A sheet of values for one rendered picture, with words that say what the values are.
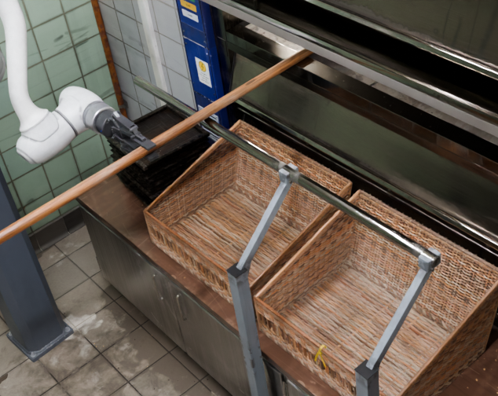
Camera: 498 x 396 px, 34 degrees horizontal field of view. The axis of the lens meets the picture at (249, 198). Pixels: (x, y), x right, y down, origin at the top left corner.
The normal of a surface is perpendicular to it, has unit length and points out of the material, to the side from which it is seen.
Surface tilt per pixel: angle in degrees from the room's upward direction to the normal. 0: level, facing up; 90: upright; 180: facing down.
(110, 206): 0
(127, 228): 0
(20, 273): 90
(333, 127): 70
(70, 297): 0
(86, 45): 90
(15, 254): 90
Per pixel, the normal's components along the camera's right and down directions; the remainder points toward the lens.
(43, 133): 0.35, 0.11
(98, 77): 0.65, 0.44
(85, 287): -0.12, -0.75
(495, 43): -0.75, 0.21
